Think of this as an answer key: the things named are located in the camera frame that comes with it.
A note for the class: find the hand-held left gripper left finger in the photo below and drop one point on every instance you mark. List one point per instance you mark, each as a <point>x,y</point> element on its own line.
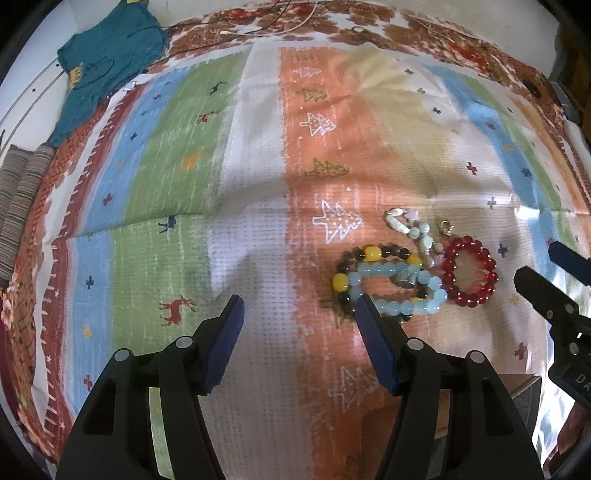
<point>226,341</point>

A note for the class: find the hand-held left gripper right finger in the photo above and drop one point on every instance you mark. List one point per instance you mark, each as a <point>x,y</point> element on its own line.
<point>376,341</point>

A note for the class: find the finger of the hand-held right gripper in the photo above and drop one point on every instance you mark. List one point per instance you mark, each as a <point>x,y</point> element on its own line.
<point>565,258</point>
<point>538,286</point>

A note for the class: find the person's right forearm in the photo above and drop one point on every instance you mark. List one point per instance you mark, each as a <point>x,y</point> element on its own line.
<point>577,438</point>

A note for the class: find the white pillow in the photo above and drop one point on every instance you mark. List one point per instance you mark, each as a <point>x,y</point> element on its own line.
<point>582,138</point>

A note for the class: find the grey box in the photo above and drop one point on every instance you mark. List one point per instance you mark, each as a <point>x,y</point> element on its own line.
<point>565,101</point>

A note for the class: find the striped printed blanket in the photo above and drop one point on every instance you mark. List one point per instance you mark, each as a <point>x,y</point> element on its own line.
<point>184,184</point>

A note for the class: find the brown wooden furniture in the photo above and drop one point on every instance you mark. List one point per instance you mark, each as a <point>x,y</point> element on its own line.
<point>572,46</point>

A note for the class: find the striped brown cushion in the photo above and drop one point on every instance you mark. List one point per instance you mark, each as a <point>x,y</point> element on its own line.
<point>23,194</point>

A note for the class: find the teal garment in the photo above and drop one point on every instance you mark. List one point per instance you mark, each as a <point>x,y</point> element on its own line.
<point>111,55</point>

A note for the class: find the brown floral bedsheet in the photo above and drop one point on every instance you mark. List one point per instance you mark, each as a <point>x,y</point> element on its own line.
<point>207,27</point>

